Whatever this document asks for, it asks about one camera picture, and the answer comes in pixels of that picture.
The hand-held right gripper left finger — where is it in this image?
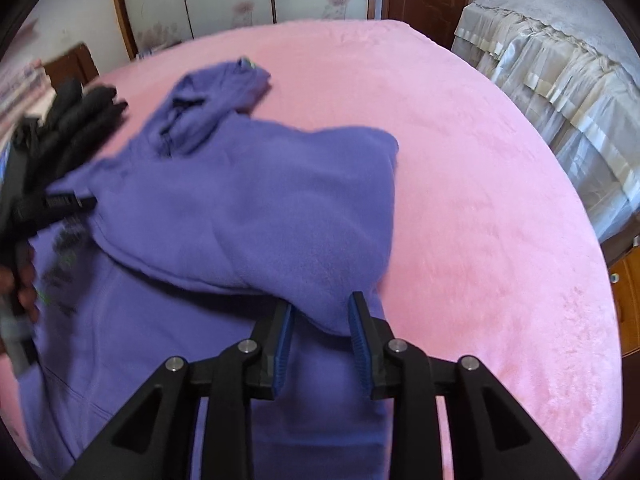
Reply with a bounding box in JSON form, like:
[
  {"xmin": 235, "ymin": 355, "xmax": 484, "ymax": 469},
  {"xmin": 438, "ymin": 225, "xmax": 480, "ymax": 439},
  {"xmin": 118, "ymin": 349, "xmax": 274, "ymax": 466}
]
[{"xmin": 62, "ymin": 301, "xmax": 294, "ymax": 480}]

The person's left hand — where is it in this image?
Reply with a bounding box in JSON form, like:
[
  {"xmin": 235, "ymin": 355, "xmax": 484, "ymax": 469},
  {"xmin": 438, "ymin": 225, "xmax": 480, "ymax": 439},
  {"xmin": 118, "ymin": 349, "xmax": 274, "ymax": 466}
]
[{"xmin": 0, "ymin": 249, "xmax": 40, "ymax": 323}]

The dark wooden headboard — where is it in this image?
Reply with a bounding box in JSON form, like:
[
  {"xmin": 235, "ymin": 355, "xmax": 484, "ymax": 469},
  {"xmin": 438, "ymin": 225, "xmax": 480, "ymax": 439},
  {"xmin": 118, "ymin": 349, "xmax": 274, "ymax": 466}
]
[{"xmin": 42, "ymin": 42, "xmax": 102, "ymax": 92}]

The striped cloth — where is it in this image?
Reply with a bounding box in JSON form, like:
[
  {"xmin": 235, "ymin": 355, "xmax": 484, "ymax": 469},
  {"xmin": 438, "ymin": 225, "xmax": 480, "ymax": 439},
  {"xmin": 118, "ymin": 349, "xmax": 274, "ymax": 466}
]
[{"xmin": 0, "ymin": 57, "xmax": 53, "ymax": 136}]

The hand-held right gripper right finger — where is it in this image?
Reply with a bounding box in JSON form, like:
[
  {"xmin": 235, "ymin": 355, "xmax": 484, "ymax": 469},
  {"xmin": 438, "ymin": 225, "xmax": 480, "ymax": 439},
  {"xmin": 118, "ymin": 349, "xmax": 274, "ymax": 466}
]
[{"xmin": 348, "ymin": 291, "xmax": 581, "ymax": 480}]

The purple sweatshirt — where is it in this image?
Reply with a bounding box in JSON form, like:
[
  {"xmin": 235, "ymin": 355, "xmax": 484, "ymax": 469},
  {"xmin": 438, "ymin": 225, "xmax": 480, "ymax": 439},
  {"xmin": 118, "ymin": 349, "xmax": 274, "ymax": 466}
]
[{"xmin": 17, "ymin": 57, "xmax": 401, "ymax": 480}]

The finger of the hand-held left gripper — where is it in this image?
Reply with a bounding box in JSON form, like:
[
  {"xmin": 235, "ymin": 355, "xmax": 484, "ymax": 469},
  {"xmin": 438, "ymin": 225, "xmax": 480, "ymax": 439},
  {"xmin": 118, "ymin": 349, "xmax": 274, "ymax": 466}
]
[{"xmin": 42, "ymin": 193, "xmax": 98, "ymax": 218}]

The wooden drawer cabinet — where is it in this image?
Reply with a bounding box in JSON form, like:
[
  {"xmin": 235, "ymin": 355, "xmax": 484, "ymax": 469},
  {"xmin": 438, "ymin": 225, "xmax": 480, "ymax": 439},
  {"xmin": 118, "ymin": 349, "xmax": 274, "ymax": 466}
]
[{"xmin": 604, "ymin": 242, "xmax": 640, "ymax": 361}]

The black puffy jacket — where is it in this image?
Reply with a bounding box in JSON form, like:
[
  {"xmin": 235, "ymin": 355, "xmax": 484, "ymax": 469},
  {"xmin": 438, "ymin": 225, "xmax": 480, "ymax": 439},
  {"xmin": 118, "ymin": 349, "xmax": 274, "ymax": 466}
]
[{"xmin": 42, "ymin": 77, "xmax": 130, "ymax": 183}]

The pink blanket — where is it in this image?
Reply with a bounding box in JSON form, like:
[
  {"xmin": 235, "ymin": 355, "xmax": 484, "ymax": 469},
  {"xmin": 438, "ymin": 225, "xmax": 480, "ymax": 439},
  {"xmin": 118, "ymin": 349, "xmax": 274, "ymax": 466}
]
[{"xmin": 0, "ymin": 19, "xmax": 623, "ymax": 480}]

